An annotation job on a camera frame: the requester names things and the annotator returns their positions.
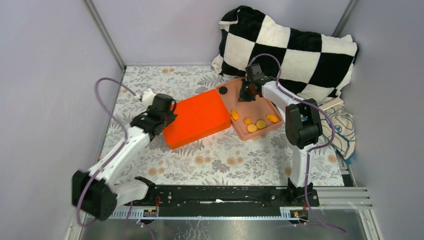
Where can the pink cookie tray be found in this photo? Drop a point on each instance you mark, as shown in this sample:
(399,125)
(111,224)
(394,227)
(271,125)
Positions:
(256,110)

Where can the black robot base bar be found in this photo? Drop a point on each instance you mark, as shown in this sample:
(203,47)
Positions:
(225,201)

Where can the cream blue printed cloth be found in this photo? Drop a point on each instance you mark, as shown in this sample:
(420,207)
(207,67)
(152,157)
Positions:
(345,138)

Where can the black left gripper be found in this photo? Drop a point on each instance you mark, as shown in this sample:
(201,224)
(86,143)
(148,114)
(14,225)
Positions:
(172,116)

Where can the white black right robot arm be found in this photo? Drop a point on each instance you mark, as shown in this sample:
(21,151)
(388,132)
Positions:
(302,119)

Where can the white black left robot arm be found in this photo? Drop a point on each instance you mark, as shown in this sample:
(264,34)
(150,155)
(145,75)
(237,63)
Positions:
(95,191)

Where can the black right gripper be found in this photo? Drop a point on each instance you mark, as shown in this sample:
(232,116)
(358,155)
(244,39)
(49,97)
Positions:
(242,97)

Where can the round yellow biscuit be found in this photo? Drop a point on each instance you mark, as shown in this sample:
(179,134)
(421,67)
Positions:
(261,124)
(251,128)

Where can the black sandwich cookie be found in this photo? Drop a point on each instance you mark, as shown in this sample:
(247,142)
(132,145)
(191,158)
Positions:
(223,90)

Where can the swirl butter cookie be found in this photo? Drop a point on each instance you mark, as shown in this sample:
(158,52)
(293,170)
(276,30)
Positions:
(247,121)

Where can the floral tablecloth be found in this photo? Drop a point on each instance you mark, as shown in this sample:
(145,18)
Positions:
(219,159)

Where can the orange fish-shaped cookie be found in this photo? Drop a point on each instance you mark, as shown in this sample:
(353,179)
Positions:
(272,118)
(234,114)

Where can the black white checkered pillow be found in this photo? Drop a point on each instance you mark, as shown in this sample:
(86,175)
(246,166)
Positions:
(309,64)

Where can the orange box lid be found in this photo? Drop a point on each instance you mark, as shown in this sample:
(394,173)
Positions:
(197,117)

